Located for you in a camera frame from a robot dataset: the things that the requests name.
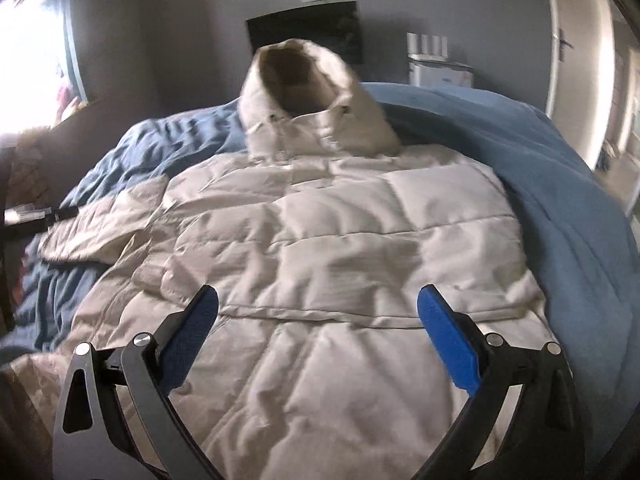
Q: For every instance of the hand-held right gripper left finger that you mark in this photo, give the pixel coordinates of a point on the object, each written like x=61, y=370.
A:
x=196, y=325

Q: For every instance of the white storage cabinet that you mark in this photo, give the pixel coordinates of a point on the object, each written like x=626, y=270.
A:
x=440, y=72

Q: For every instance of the bright window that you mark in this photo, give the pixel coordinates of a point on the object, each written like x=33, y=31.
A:
x=30, y=60

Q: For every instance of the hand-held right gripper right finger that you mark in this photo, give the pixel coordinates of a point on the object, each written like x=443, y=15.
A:
x=450, y=340

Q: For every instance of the blue fleece blanket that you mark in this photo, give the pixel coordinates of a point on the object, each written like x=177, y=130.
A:
x=550, y=170

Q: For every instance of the white door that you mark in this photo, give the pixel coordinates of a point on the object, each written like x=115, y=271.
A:
x=577, y=85

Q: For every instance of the blue wrinkled bedsheet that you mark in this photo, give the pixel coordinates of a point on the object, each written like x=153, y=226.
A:
x=150, y=145

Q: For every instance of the black television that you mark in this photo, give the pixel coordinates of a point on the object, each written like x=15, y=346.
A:
x=310, y=25

